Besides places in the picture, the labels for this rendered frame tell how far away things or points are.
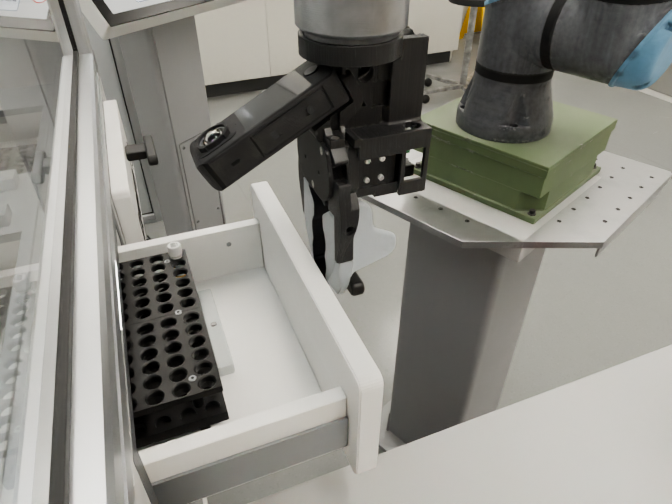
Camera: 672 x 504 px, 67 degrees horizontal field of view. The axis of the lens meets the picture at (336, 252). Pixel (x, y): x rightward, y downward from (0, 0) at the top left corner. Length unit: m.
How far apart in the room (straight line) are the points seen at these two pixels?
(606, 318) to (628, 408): 1.33
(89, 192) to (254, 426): 0.22
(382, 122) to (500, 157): 0.45
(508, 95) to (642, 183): 0.32
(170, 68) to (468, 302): 0.89
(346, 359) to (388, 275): 1.54
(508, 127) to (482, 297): 0.30
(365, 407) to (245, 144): 0.19
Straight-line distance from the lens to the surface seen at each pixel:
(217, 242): 0.55
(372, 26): 0.34
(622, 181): 1.02
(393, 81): 0.38
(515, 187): 0.83
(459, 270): 0.94
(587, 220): 0.88
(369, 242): 0.42
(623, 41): 0.74
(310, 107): 0.35
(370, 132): 0.37
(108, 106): 0.81
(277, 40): 3.57
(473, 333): 1.00
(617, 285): 2.10
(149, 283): 0.48
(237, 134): 0.35
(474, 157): 0.85
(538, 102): 0.85
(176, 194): 1.49
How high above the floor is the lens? 1.19
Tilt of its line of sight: 37 degrees down
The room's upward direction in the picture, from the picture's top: straight up
